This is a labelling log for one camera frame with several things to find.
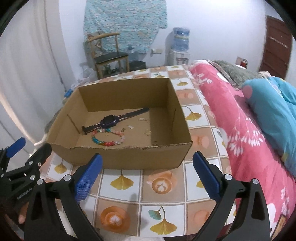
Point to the white plastic bag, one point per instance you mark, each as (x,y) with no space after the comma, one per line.
(87,75)

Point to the wooden chair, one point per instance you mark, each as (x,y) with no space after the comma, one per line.
(100,59)

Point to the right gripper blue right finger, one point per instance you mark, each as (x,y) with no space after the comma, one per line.
(251,221)

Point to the brown cardboard box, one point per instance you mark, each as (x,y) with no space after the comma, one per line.
(89,104)

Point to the blue plush pillow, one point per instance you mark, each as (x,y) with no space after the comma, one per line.
(272,100)

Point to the dark red wooden door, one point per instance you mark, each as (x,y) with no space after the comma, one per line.
(277,48)

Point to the white curtain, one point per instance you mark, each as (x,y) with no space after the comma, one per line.
(31,87)

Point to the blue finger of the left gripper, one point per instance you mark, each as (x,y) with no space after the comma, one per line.
(12,150)
(35,161)

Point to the water dispenser with bottle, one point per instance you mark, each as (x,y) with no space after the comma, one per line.
(178,46)

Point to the ginkgo pattern tablecloth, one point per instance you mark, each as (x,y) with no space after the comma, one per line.
(162,202)

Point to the pink floral blanket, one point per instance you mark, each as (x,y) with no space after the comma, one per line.
(250,154)

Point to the black trash bin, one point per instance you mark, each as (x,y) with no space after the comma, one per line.
(137,65)

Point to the grey knitted blanket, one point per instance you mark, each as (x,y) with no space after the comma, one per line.
(235,75)

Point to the person's left hand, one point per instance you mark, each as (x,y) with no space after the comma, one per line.
(22,214)

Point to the pink strap smart watch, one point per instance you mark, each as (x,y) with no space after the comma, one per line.
(112,120)

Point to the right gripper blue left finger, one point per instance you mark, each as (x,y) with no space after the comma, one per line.
(43,220)

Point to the teal patterned wall cloth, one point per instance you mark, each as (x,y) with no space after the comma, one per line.
(138,22)

